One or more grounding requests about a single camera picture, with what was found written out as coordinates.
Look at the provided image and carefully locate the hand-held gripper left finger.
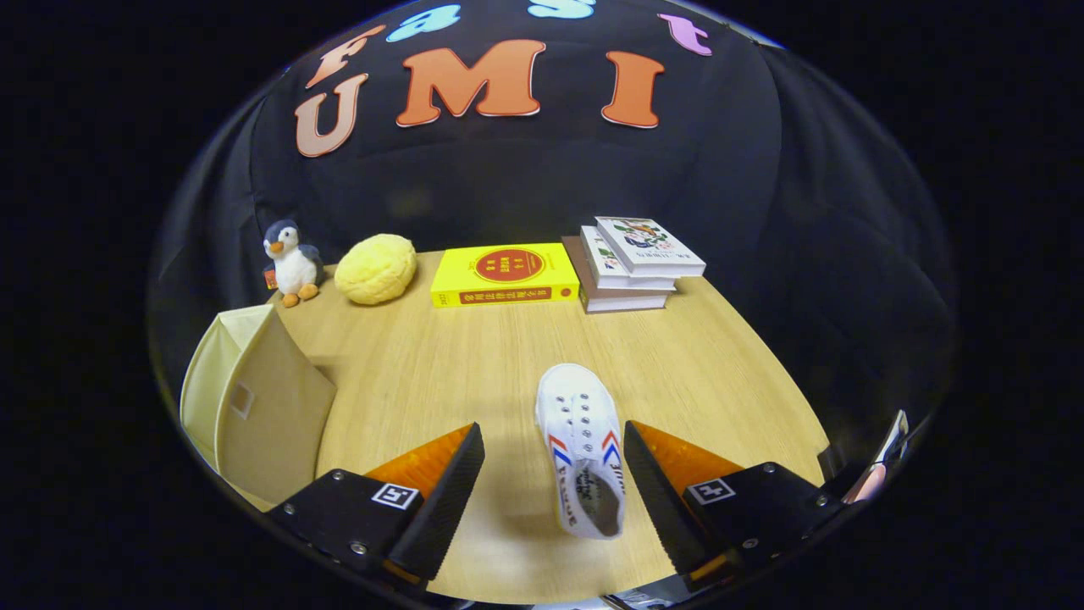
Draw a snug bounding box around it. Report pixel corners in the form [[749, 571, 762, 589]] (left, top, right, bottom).
[[267, 422, 487, 598]]

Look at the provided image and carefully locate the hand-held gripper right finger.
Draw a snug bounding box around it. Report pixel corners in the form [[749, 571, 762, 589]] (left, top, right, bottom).
[[623, 421, 848, 594]]

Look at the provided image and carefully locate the white canvas shoe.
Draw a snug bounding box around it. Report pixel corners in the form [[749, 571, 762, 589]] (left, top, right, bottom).
[[534, 363, 628, 541]]

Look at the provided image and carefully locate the beige fabric storage box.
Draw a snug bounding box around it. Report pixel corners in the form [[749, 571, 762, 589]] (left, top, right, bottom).
[[180, 303, 338, 509]]

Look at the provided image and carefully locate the yellow book with red circle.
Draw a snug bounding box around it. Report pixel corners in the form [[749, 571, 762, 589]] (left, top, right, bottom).
[[430, 242, 581, 309]]

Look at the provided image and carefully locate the yellow round plush cushion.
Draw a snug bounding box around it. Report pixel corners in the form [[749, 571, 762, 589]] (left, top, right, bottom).
[[334, 233, 418, 306]]

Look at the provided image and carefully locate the white floral book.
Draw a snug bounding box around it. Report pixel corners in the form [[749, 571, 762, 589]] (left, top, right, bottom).
[[580, 225, 678, 291], [595, 216, 707, 278]]

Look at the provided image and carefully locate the brown cover book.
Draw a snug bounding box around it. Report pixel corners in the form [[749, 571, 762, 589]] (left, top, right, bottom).
[[561, 235, 678, 314]]

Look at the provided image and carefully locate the penguin plush toy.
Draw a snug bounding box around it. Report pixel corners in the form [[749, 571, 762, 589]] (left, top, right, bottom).
[[262, 219, 326, 308]]

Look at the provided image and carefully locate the black backdrop cloth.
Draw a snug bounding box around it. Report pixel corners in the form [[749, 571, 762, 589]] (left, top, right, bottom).
[[148, 0, 958, 475]]

